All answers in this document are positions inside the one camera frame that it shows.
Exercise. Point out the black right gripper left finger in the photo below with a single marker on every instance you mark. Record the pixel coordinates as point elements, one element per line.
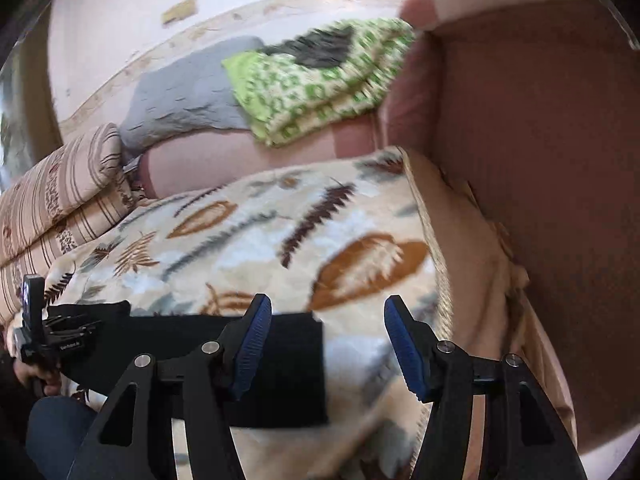
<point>131,438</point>

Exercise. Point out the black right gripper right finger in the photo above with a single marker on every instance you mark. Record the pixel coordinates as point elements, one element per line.
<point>523,435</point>

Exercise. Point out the black pants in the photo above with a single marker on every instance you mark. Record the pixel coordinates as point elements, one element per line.
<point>277,371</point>

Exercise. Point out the person's left hand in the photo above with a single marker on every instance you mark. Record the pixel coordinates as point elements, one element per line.
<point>26,374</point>

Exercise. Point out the dark blue jeans leg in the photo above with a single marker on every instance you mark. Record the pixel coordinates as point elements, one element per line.
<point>57,426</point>

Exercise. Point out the striped beige folded quilt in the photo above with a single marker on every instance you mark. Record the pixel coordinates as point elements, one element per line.
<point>68,199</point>

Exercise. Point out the leaf pattern fleece blanket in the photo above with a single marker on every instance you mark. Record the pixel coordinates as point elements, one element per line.
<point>332,239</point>

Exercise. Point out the grey quilted pillow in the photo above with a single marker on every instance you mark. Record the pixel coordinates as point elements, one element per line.
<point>192,93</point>

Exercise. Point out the green patterned folded cloth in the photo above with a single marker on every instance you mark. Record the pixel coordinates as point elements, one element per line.
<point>285,101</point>

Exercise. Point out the pink brown sofa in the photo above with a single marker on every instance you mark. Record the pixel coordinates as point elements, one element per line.
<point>535,104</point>

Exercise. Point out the dark grey fuzzy item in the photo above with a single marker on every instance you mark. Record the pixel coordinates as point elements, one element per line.
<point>318,48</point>

